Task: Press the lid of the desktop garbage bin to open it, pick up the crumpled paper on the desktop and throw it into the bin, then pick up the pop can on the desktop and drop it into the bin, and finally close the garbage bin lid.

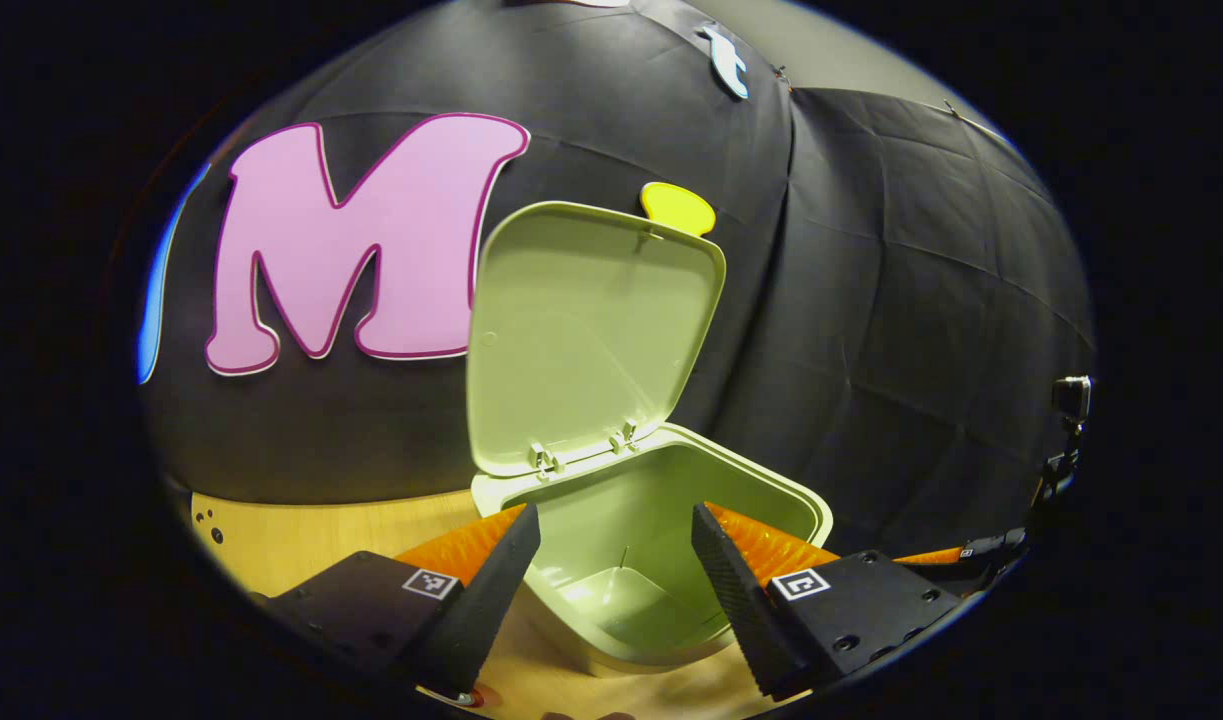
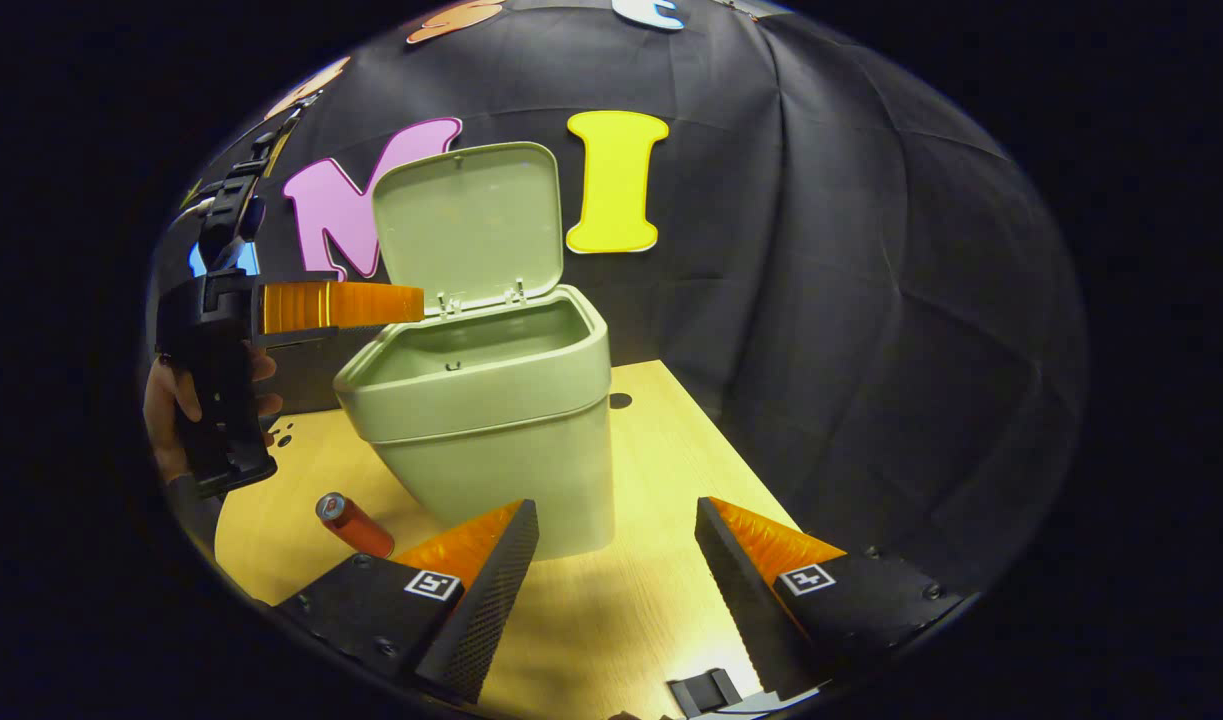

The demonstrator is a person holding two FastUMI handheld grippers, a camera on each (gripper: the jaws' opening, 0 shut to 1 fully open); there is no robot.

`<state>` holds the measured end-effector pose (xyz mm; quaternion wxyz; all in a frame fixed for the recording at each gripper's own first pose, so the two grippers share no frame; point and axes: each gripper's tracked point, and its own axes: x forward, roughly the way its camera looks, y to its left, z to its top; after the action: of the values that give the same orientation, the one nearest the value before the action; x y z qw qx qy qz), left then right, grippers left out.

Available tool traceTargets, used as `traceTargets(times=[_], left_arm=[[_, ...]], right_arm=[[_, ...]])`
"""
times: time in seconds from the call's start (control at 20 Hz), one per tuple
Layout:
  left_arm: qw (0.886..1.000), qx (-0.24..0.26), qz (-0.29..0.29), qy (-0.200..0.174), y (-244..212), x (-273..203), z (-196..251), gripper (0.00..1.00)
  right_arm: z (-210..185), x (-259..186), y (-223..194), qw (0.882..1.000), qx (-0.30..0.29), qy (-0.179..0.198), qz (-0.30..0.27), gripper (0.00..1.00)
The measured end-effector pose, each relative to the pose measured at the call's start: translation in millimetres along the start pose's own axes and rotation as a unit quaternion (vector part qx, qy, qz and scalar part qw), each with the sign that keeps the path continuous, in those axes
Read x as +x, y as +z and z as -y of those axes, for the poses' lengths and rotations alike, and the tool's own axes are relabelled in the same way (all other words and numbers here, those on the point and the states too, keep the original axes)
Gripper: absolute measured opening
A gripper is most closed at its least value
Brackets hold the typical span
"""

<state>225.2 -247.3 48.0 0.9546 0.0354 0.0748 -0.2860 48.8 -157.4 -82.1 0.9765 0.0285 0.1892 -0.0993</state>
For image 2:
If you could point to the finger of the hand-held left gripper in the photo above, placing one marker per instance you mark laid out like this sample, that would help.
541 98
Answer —
341 305

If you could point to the black backdrop cloth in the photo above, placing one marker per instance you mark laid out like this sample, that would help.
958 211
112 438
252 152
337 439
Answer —
821 300

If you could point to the orange pop can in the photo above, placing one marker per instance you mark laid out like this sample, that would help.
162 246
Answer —
356 527

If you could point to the wooden desktop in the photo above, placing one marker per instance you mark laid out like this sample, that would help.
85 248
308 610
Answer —
651 470

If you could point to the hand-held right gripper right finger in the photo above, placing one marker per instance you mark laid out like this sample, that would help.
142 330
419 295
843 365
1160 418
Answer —
736 590

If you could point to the pale green desktop garbage bin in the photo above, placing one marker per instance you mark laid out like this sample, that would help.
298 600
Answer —
491 450

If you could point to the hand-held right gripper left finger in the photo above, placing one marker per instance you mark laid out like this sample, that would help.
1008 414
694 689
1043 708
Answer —
496 590

